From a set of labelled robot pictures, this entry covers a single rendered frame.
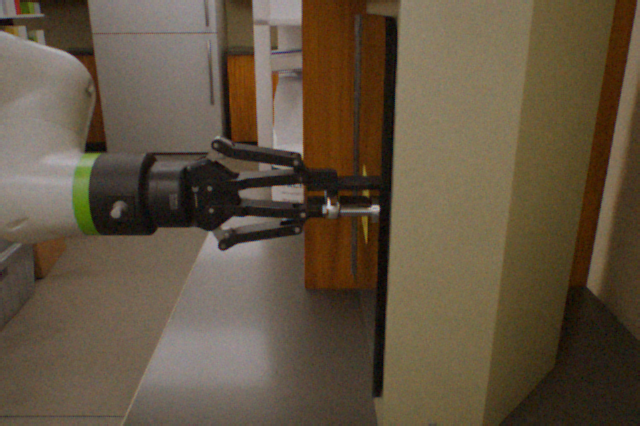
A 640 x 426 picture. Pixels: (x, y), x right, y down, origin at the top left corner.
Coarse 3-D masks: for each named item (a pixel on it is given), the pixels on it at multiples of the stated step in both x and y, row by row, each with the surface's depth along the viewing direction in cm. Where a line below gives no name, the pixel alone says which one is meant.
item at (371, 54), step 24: (360, 24) 74; (384, 24) 49; (360, 48) 74; (384, 48) 49; (360, 72) 74; (384, 72) 49; (360, 96) 74; (384, 96) 50; (360, 120) 75; (384, 120) 50; (360, 144) 75; (384, 144) 51; (360, 168) 75; (384, 168) 52; (360, 192) 75; (384, 192) 53; (360, 216) 76; (384, 216) 53; (360, 240) 76; (384, 240) 54; (360, 264) 76; (384, 264) 55; (360, 288) 76; (360, 312) 76
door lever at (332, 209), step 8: (328, 192) 61; (336, 192) 61; (328, 200) 59; (336, 200) 59; (328, 208) 57; (336, 208) 57; (344, 208) 57; (352, 208) 57; (360, 208) 57; (368, 208) 57; (328, 216) 57; (336, 216) 57
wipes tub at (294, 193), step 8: (288, 144) 132; (296, 144) 132; (272, 168) 125; (280, 168) 123; (272, 192) 128; (280, 192) 125; (288, 192) 124; (296, 192) 123; (280, 200) 126; (288, 200) 124; (296, 200) 124
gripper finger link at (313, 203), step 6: (312, 198) 64; (318, 198) 64; (324, 198) 64; (342, 198) 64; (348, 198) 64; (354, 198) 64; (360, 198) 64; (366, 198) 64; (312, 204) 62; (318, 204) 62; (312, 210) 62; (318, 210) 62
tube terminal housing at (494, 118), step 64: (384, 0) 57; (448, 0) 46; (512, 0) 46; (576, 0) 52; (448, 64) 48; (512, 64) 48; (576, 64) 56; (448, 128) 50; (512, 128) 50; (576, 128) 60; (448, 192) 52; (512, 192) 52; (576, 192) 65; (448, 256) 54; (512, 256) 56; (448, 320) 57; (512, 320) 60; (384, 384) 59; (448, 384) 59; (512, 384) 65
